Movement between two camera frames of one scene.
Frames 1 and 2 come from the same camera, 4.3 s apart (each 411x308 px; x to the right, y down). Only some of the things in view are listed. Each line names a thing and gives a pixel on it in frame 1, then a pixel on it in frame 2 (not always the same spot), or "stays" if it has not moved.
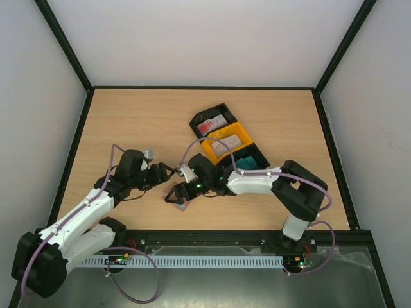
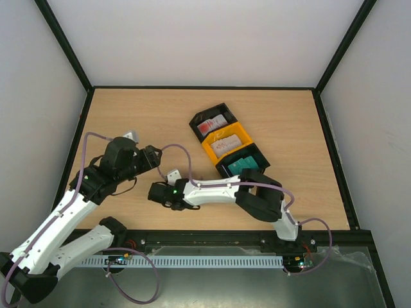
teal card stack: x=246 y=163 stays
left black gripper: x=162 y=177 → x=149 y=158
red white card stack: x=205 y=128 stays
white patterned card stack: x=220 y=149 stays
